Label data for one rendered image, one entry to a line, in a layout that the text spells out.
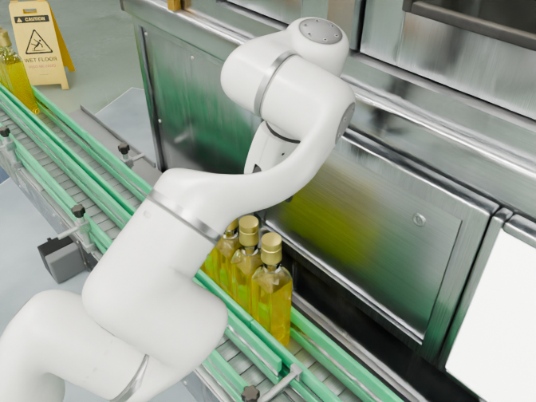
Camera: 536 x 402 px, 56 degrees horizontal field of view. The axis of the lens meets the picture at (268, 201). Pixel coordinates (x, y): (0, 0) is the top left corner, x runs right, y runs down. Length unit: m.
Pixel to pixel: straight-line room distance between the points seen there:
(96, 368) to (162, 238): 0.18
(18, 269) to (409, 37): 1.15
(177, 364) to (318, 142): 0.26
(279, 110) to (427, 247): 0.37
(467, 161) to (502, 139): 0.05
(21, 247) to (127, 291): 1.09
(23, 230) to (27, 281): 0.22
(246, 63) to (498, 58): 0.30
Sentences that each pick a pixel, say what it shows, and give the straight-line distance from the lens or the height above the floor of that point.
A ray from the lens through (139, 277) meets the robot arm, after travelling 0.47.
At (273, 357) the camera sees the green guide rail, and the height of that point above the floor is 0.96.
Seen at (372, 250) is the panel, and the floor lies 1.13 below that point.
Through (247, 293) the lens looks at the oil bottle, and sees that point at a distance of 0.94.
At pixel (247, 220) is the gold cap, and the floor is 1.16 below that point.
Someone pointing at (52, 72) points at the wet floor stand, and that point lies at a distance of 4.12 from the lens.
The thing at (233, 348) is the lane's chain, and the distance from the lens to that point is 1.03.
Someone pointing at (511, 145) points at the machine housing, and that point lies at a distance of 0.67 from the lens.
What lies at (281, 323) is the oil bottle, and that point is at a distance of 0.96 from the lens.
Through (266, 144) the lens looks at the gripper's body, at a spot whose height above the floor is 1.38.
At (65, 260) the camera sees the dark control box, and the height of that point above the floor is 0.82.
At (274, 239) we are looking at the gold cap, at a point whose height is 1.16.
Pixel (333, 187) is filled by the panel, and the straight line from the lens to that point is 0.86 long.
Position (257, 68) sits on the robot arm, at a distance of 0.51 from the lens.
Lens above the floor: 1.73
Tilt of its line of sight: 39 degrees down
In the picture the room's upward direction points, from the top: straight up
